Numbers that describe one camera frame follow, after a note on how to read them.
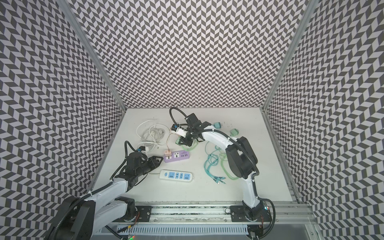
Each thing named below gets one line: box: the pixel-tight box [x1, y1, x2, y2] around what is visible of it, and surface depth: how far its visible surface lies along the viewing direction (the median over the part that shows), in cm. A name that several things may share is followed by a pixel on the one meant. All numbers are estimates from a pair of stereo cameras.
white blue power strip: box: [159, 169, 193, 182], surface depth 84 cm
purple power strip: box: [163, 150, 190, 163], surface depth 92 cm
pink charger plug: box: [164, 150, 172, 157], surface depth 88 cm
